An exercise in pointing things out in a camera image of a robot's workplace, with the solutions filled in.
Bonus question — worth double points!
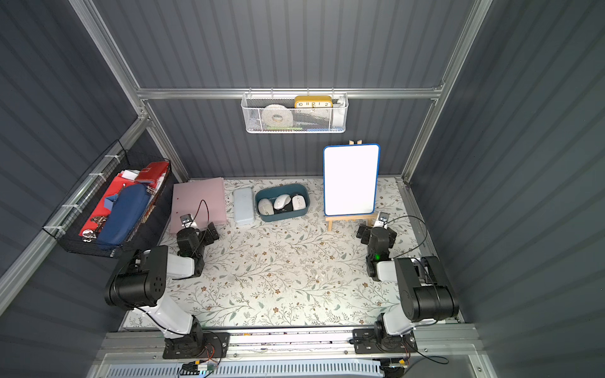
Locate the pink folder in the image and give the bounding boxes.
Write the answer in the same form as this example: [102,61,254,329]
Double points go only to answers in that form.
[169,177,227,234]

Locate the beige white mouse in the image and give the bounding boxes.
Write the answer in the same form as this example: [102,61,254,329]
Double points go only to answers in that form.
[258,198,275,216]

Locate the wooden easel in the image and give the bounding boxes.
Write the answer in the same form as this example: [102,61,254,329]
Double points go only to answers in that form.
[325,139,379,232]

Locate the white tape roll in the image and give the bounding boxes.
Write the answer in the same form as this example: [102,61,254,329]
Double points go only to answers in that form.
[261,104,295,129]

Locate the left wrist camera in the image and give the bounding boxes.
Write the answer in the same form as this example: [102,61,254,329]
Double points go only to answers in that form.
[180,214,194,228]

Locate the red package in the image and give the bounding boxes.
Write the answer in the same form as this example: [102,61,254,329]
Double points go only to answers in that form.
[80,161,170,243]

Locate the black wire basket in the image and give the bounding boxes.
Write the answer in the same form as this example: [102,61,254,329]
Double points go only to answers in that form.
[43,145,175,258]

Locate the yellow clock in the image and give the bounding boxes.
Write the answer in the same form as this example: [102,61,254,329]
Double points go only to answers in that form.
[295,94,333,109]

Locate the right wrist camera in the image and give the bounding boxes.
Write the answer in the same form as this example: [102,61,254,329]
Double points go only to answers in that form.
[374,211,390,228]

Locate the navy blue pouch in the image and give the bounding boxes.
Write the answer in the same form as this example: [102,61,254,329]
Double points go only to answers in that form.
[96,184,151,250]

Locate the blue framed whiteboard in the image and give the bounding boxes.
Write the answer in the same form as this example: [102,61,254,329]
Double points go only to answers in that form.
[322,143,381,218]

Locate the glossy white mouse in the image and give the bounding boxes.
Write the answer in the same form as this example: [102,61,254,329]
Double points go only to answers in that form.
[274,194,291,210]

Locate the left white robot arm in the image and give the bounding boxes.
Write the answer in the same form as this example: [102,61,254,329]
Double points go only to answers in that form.
[105,222,229,361]

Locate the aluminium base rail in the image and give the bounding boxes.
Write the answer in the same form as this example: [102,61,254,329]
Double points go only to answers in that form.
[88,323,496,377]

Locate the teal storage box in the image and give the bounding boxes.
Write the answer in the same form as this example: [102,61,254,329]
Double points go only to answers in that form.
[255,184,310,222]

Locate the white wire basket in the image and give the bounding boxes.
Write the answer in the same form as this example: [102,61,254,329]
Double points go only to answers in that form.
[240,91,349,134]

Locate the floral table mat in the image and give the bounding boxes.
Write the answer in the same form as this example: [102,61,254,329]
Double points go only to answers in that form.
[166,178,400,328]

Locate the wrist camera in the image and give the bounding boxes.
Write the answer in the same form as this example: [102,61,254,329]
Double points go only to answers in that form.
[180,214,194,228]
[374,211,390,228]

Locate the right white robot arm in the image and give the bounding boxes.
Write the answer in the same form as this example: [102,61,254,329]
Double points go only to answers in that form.
[350,225,459,354]

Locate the light blue case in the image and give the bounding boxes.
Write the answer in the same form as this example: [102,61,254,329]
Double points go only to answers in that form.
[233,187,255,226]

